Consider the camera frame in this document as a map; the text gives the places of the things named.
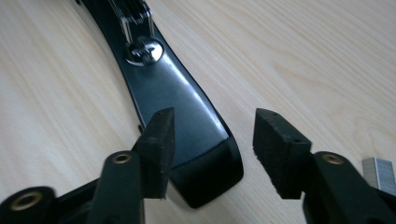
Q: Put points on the silver staple strip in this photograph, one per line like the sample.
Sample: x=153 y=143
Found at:
x=379 y=174

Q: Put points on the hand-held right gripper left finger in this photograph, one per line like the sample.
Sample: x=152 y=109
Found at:
x=155 y=152

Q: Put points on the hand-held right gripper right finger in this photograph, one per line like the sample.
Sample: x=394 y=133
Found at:
x=280 y=152

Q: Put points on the black stapler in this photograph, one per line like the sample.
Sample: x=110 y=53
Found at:
x=174 y=102

